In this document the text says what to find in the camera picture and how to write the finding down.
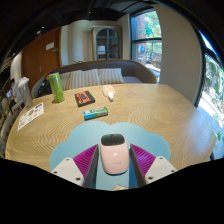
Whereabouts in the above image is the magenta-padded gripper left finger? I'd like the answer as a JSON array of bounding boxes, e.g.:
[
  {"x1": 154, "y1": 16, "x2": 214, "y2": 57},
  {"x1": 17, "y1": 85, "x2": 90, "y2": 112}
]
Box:
[{"x1": 50, "y1": 143, "x2": 100, "y2": 189}]

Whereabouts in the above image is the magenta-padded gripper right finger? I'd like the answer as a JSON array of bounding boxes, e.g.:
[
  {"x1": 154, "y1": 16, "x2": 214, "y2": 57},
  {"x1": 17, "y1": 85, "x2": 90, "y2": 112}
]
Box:
[{"x1": 129, "y1": 143, "x2": 178, "y2": 188}]

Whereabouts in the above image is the pink computer mouse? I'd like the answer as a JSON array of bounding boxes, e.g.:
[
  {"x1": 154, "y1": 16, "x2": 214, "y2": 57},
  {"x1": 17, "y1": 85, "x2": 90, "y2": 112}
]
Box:
[{"x1": 99, "y1": 133, "x2": 130, "y2": 176}]

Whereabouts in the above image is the light blue cloud-shaped mouse pad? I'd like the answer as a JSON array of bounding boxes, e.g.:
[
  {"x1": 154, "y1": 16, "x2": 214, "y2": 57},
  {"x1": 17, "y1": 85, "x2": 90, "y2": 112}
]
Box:
[{"x1": 49, "y1": 120, "x2": 172, "y2": 191}]

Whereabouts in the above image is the green and blue small pack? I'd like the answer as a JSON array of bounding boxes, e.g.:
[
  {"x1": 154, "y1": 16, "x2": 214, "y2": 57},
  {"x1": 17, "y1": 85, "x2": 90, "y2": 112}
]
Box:
[{"x1": 82, "y1": 106, "x2": 109, "y2": 121}]

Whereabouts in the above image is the white sticker sheet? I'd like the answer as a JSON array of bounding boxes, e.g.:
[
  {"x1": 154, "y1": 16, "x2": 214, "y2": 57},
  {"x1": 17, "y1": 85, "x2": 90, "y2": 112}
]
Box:
[{"x1": 17, "y1": 102, "x2": 45, "y2": 132}]

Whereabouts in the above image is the black and orange flat box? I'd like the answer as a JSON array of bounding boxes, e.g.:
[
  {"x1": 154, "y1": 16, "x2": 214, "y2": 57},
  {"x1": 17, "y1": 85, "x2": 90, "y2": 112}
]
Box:
[{"x1": 74, "y1": 90, "x2": 96, "y2": 108}]

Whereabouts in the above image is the green drink can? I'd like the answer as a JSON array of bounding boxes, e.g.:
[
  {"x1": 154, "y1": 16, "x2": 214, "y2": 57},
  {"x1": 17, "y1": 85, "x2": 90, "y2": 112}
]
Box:
[{"x1": 48, "y1": 72, "x2": 66, "y2": 104}]

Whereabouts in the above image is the clear plastic tumbler with lid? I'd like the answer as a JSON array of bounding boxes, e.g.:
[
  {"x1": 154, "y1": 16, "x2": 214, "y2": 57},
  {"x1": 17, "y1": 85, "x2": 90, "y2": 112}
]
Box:
[{"x1": 17, "y1": 76, "x2": 34, "y2": 109}]

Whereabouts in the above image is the white squeeze tube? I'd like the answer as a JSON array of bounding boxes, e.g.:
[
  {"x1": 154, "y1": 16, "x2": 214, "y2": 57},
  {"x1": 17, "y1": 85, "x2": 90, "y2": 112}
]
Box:
[{"x1": 102, "y1": 84, "x2": 116, "y2": 102}]

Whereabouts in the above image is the striped cushion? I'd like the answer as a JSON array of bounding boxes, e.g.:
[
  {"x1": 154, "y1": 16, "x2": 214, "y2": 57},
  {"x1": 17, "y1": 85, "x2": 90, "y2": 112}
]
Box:
[
  {"x1": 59, "y1": 70, "x2": 75, "y2": 91},
  {"x1": 98, "y1": 67, "x2": 126, "y2": 85},
  {"x1": 69, "y1": 68, "x2": 102, "y2": 88}
]

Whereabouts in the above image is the person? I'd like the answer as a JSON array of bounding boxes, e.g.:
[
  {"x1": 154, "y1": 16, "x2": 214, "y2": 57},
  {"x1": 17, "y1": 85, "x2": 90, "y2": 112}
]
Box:
[{"x1": 4, "y1": 78, "x2": 19, "y2": 108}]

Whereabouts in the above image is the bright side window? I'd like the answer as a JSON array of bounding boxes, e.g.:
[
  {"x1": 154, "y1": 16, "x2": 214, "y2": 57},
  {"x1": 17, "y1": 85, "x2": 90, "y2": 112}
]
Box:
[{"x1": 196, "y1": 31, "x2": 224, "y2": 129}]

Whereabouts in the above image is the grey curved sofa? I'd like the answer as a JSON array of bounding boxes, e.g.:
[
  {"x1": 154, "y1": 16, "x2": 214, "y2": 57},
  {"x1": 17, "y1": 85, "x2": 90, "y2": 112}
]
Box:
[{"x1": 30, "y1": 59, "x2": 158, "y2": 99}]

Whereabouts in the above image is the brown wooden door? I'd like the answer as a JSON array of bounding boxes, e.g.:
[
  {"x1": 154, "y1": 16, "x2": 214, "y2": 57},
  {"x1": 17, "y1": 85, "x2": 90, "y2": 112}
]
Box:
[{"x1": 21, "y1": 28, "x2": 63, "y2": 91}]

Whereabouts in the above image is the black-framed window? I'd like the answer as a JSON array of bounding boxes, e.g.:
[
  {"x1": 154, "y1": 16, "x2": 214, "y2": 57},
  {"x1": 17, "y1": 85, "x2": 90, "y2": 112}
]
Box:
[{"x1": 130, "y1": 9, "x2": 163, "y2": 83}]

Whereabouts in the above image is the glass-door cabinet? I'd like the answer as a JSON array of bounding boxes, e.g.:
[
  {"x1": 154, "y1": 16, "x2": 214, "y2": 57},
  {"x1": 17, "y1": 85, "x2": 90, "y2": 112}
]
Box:
[{"x1": 92, "y1": 25, "x2": 123, "y2": 62}]

